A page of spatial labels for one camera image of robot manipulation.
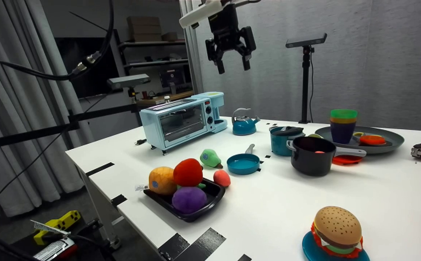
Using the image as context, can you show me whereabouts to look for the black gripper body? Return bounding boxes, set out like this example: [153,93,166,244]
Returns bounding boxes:
[205,3,259,63]

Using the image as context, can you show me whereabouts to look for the clear smoked pot lid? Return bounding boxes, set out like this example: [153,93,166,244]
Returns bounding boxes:
[269,125,307,139]

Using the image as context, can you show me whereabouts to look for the blue toy pot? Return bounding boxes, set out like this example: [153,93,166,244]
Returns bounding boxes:
[269,126,305,158]

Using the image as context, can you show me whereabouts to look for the blue toy pan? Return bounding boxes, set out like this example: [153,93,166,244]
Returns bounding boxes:
[226,142,265,177]

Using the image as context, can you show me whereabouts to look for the black toy pot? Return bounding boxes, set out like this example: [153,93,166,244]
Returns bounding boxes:
[287,135,368,179]

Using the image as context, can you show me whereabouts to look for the metal storage shelf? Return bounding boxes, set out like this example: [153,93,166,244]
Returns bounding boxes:
[115,28,195,100]

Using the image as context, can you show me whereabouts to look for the teal toy kettle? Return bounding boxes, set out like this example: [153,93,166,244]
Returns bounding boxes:
[231,106,262,137]

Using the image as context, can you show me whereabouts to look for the light blue toaster oven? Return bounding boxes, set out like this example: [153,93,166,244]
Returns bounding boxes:
[139,92,230,153]

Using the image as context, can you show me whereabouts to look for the cardboard box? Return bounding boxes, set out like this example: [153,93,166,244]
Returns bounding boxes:
[127,15,165,44]

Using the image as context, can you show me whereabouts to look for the green plush pear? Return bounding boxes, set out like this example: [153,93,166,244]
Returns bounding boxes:
[199,148,224,170]

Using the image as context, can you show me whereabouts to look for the red plush apple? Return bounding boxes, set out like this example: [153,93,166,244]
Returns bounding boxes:
[172,157,205,189]

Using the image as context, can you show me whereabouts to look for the small red plush strawberry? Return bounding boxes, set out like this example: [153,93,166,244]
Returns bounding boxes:
[213,168,233,190]

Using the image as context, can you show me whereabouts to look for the stacked colourful toy cups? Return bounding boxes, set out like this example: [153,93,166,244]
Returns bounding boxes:
[329,108,361,145]

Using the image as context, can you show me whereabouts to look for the orange plush fruit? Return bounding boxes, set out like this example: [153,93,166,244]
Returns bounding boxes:
[147,166,179,197]

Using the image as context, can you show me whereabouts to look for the black plastic tray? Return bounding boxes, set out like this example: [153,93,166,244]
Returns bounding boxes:
[143,177,229,224]

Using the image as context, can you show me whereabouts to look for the purple plush fruit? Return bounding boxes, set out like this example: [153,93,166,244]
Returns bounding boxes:
[170,186,210,216]

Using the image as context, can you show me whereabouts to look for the long thin black tape strip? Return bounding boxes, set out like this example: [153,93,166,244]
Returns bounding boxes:
[85,161,117,179]

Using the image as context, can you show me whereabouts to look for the grey divided plate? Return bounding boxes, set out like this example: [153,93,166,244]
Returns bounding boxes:
[316,125,407,157]

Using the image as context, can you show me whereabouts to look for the small black tape square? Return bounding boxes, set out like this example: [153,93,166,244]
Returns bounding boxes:
[111,193,130,209]

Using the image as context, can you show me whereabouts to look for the long wide black tape strip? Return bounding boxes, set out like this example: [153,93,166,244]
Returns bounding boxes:
[181,226,229,261]

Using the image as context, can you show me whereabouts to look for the toy hamburger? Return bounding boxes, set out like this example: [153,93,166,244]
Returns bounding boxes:
[310,205,366,260]

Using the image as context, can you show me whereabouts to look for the short wide black tape strip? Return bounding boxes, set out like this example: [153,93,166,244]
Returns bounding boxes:
[157,232,192,261]

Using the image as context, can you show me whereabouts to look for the black horizontal boom rod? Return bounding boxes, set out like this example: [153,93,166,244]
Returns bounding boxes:
[0,102,143,163]

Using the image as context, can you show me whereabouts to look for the blue toy plate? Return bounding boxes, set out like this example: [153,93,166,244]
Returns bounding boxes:
[301,231,372,261]

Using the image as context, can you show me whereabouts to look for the grey curtain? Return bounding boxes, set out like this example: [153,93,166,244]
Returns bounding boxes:
[0,0,98,221]

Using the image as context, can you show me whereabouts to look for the yellow black hand tool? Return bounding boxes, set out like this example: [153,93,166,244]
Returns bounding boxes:
[33,209,83,247]

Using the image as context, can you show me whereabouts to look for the black camera tripod stand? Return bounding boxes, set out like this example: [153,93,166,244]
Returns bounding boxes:
[285,32,329,125]

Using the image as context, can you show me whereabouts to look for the grey camera on stand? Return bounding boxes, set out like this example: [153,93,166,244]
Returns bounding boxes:
[107,73,153,99]

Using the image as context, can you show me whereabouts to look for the black cable with metal connector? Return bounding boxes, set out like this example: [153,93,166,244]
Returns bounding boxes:
[0,0,118,83]

